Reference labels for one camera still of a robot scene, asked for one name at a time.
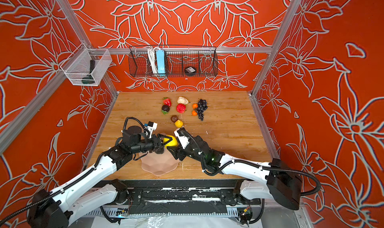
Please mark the yellow fake lemon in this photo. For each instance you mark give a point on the yellow fake lemon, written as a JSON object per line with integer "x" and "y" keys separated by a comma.
{"x": 170, "y": 141}

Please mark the black brush in bin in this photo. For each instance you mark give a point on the black brush in bin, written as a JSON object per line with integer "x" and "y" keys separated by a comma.
{"x": 88, "y": 79}

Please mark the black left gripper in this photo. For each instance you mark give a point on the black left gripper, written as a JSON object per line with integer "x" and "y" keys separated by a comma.
{"x": 157, "y": 142}

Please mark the black wire wall basket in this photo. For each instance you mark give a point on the black wire wall basket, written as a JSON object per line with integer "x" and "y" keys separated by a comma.
{"x": 143, "y": 61}

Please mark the red fake strawberry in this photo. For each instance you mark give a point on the red fake strawberry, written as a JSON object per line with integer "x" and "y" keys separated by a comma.
{"x": 167, "y": 101}

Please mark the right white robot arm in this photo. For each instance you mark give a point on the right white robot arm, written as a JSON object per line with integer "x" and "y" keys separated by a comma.
{"x": 274, "y": 180}

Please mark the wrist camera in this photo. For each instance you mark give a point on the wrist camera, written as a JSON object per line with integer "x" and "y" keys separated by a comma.
{"x": 183, "y": 139}
{"x": 149, "y": 128}

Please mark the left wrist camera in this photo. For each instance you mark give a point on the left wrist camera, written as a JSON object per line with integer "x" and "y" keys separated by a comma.
{"x": 149, "y": 128}

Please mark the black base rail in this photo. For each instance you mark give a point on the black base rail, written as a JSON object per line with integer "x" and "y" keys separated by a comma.
{"x": 183, "y": 197}

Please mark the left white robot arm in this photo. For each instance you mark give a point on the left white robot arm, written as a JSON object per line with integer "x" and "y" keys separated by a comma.
{"x": 65, "y": 204}

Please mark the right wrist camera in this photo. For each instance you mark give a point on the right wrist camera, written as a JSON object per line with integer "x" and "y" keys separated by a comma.
{"x": 183, "y": 139}

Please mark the light blue box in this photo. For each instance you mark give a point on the light blue box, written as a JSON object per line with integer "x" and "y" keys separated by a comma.
{"x": 160, "y": 55}

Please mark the white fake garlic bulb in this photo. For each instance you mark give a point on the white fake garlic bulb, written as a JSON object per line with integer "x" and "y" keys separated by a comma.
{"x": 182, "y": 100}

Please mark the pink scalloped fruit bowl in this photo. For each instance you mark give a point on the pink scalloped fruit bowl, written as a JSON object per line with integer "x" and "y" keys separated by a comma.
{"x": 160, "y": 164}

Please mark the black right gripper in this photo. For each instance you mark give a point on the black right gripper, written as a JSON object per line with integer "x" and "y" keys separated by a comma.
{"x": 181, "y": 156}

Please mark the dark fake grape bunch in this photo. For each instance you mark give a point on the dark fake grape bunch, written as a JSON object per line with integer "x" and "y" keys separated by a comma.
{"x": 201, "y": 108}

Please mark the clear plastic wall bin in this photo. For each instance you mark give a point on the clear plastic wall bin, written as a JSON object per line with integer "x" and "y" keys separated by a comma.
{"x": 77, "y": 65}

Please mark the red fake apple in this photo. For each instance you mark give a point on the red fake apple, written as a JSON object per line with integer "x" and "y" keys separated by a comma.
{"x": 181, "y": 108}

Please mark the yellow fake pear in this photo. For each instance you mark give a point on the yellow fake pear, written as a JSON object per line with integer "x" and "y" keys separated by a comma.
{"x": 179, "y": 124}

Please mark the brown fake passion fruit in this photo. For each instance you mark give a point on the brown fake passion fruit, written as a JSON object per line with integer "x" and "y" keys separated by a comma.
{"x": 174, "y": 118}

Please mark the dark purple fake mangosteen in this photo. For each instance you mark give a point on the dark purple fake mangosteen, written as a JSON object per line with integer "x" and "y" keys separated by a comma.
{"x": 165, "y": 109}

